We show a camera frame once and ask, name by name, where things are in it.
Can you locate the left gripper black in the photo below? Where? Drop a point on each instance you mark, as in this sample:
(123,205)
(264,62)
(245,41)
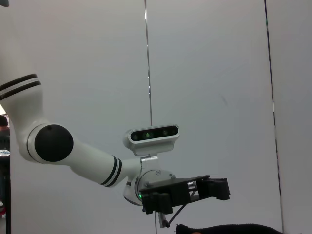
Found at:
(180,192)

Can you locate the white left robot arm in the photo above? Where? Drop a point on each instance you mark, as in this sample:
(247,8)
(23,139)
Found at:
(22,109)

